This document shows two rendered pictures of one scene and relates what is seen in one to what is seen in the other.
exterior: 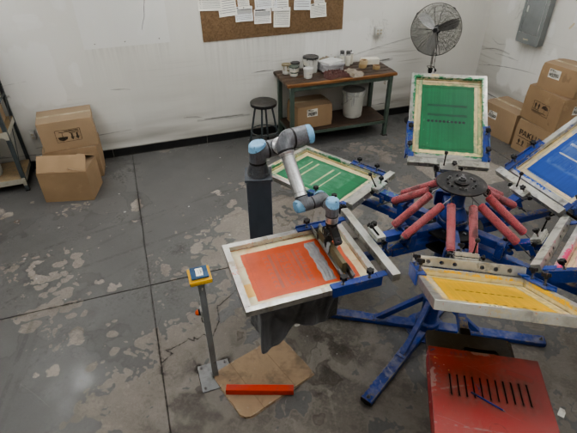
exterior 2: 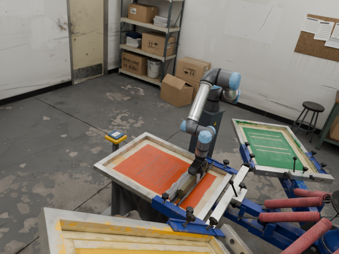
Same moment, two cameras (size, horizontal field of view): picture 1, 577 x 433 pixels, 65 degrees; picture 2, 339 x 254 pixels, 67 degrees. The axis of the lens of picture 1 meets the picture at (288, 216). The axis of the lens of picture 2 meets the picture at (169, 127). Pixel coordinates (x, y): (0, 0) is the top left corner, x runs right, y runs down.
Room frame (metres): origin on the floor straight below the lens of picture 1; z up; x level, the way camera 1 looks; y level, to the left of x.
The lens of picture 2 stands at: (1.04, -1.05, 2.11)
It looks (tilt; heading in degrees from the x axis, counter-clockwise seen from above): 30 degrees down; 46
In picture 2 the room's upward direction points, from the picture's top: 9 degrees clockwise
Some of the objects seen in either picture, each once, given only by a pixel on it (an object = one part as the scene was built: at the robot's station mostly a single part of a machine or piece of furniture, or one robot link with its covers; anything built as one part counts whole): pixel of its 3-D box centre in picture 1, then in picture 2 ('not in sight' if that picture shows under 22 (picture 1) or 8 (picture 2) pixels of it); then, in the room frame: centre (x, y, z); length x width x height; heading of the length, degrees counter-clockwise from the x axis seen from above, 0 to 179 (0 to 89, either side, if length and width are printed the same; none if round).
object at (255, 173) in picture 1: (258, 167); (211, 103); (2.68, 0.20, 1.25); 0.15 x 0.15 x 0.10
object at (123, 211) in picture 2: (300, 318); (138, 208); (1.80, -0.07, 0.74); 0.46 x 0.04 x 0.42; 109
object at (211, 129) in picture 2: (320, 199); (206, 133); (2.18, -0.18, 1.30); 0.11 x 0.11 x 0.08; 27
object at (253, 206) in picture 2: (384, 237); (246, 205); (2.20, -0.59, 1.02); 0.17 x 0.06 x 0.05; 109
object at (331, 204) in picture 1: (331, 207); (204, 140); (2.10, -0.25, 1.31); 0.09 x 0.08 x 0.11; 27
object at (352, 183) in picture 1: (337, 171); (280, 146); (2.95, -0.37, 1.05); 1.08 x 0.61 x 0.23; 49
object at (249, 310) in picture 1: (298, 263); (166, 171); (2.02, -0.06, 0.97); 0.79 x 0.58 x 0.04; 109
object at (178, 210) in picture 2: (355, 283); (175, 212); (1.83, -0.37, 0.97); 0.30 x 0.05 x 0.07; 109
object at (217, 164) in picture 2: (318, 228); (213, 165); (2.36, -0.19, 0.97); 0.30 x 0.05 x 0.07; 109
